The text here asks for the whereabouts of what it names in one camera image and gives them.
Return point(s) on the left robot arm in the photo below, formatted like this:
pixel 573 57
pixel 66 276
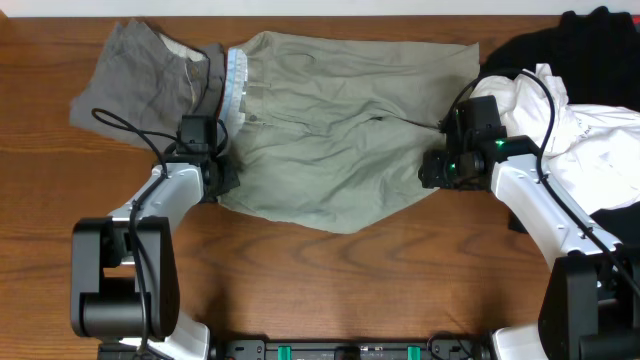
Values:
pixel 124 283

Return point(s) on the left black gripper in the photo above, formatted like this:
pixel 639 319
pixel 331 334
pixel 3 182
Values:
pixel 232 179

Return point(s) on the white t-shirt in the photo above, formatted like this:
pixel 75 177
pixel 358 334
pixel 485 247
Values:
pixel 593 150

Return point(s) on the black garment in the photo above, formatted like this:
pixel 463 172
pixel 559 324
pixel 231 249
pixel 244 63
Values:
pixel 597 57

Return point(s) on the folded dark grey shorts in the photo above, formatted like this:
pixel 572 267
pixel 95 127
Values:
pixel 151 81

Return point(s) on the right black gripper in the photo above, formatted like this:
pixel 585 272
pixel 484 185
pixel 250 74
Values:
pixel 430 174

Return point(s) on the khaki green shorts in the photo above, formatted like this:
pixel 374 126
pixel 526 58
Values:
pixel 330 134

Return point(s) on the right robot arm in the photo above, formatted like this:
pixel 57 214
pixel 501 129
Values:
pixel 591 306

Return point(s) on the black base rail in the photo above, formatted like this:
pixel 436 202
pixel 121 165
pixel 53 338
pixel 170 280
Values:
pixel 440 347

